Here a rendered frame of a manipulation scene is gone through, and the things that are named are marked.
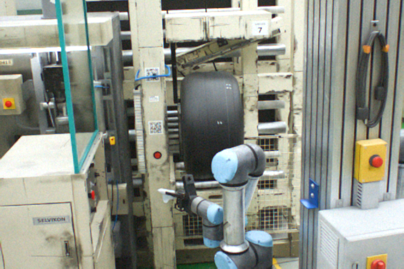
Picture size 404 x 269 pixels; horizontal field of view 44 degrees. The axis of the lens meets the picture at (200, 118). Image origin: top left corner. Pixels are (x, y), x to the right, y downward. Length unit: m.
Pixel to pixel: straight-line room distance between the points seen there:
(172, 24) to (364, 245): 1.72
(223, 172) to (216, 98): 0.74
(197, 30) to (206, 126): 0.63
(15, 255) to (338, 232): 1.31
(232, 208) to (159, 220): 1.02
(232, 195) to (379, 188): 0.53
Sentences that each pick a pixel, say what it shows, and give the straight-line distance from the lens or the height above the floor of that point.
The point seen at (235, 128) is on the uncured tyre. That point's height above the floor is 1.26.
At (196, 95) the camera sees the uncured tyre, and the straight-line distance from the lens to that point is 2.54.
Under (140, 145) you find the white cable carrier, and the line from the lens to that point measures 2.75.
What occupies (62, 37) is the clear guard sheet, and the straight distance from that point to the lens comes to 1.91.
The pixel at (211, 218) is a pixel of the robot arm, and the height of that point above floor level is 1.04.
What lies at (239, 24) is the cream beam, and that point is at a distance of 2.88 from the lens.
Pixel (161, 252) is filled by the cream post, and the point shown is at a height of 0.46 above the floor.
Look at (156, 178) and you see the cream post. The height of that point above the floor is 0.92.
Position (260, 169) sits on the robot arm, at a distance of 1.98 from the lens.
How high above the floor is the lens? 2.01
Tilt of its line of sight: 16 degrees down
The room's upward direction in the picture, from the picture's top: 2 degrees counter-clockwise
